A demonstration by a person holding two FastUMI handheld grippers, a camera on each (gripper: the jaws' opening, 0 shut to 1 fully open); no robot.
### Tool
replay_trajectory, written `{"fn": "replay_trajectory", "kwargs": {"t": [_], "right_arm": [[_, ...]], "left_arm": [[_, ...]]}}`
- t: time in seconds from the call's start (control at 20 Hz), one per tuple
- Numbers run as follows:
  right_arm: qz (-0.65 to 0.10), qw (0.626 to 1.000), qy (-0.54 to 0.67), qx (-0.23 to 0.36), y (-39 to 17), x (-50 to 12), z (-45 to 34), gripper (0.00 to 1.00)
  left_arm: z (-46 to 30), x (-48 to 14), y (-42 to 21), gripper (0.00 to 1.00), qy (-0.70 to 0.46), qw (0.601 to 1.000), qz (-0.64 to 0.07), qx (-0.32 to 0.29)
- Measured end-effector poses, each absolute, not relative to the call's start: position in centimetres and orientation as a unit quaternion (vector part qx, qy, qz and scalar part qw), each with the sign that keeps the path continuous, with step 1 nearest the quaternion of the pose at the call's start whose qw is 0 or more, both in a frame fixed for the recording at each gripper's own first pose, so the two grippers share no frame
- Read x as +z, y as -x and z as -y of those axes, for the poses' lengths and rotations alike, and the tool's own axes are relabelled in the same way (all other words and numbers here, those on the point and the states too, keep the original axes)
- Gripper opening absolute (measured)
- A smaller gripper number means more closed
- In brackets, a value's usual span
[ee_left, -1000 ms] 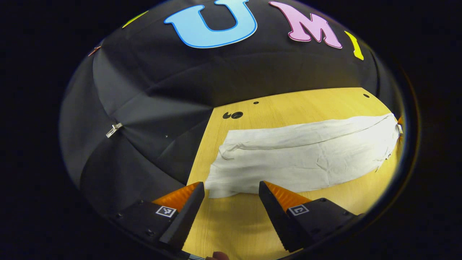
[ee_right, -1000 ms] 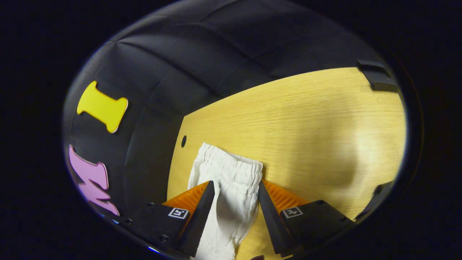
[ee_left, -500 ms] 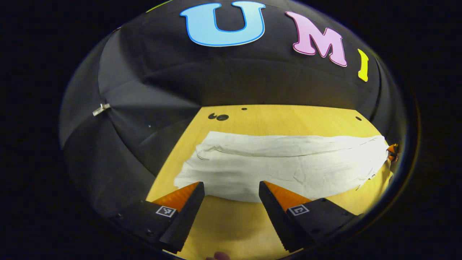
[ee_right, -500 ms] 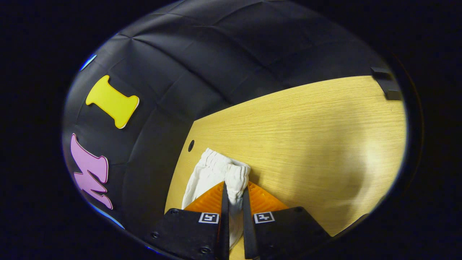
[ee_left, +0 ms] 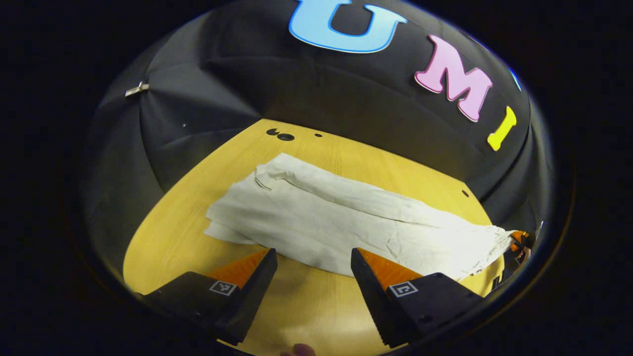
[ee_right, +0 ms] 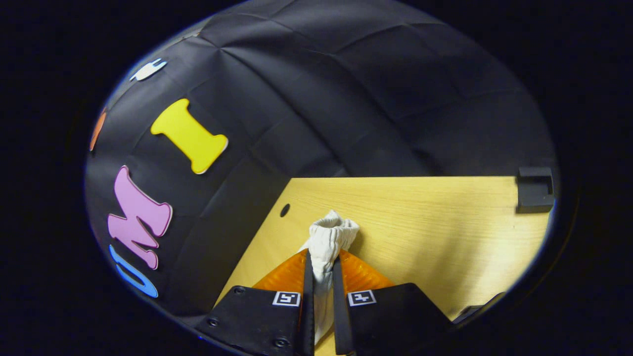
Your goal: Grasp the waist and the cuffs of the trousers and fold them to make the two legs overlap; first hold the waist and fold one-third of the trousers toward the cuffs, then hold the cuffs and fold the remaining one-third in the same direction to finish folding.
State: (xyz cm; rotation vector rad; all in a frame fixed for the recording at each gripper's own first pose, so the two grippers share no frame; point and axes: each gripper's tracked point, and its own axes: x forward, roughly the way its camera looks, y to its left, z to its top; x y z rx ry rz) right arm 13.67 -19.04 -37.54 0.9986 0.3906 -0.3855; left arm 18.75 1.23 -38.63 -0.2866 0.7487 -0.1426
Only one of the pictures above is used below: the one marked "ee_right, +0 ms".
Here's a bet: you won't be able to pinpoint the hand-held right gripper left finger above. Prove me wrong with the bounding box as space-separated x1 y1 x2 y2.
195 249 316 356

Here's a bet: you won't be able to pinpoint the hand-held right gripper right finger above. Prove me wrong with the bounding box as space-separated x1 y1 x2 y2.
332 249 454 356

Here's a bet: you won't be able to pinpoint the white jeans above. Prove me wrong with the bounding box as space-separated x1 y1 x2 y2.
298 210 361 345

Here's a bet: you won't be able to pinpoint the black backdrop cloth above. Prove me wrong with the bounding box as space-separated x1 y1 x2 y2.
84 0 560 318

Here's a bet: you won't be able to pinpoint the black plastic holder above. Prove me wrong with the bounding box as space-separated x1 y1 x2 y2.
515 167 556 215

